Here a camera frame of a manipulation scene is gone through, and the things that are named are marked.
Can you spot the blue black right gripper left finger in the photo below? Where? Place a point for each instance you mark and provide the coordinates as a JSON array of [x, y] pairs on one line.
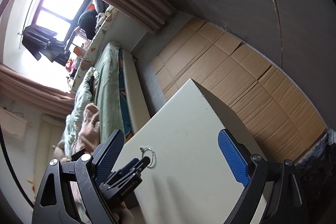
[[55, 202]]

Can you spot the patterned windowsill cushion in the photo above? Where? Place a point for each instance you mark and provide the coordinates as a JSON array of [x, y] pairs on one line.
[[87, 59]]

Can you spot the person's hand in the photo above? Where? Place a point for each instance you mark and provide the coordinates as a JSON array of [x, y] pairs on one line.
[[123, 215]]

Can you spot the green bed quilt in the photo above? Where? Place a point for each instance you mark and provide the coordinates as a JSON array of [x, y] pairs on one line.
[[103, 85]]

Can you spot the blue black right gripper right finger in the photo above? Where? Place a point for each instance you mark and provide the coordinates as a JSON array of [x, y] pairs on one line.
[[253, 171]]

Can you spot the pink plush blanket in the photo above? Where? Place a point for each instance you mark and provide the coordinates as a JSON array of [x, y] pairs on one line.
[[89, 134]]

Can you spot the black bag on windowsill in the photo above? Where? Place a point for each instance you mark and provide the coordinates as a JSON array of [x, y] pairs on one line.
[[87, 22]]

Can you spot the white bed frame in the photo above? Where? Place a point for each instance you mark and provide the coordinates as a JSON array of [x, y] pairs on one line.
[[138, 111]]

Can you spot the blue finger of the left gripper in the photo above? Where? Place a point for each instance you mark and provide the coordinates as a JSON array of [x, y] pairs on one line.
[[131, 165]]

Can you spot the flattened cardboard sheets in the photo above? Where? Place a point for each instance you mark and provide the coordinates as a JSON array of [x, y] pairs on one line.
[[278, 115]]

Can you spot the beige stuffed toy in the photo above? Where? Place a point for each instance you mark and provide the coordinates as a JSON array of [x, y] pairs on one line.
[[59, 152]]

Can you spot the pink curtain left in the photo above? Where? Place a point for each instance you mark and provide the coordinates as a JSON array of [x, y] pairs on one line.
[[46, 99]]

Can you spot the dark hanging clothes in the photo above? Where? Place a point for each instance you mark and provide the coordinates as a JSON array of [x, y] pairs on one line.
[[42, 41]]

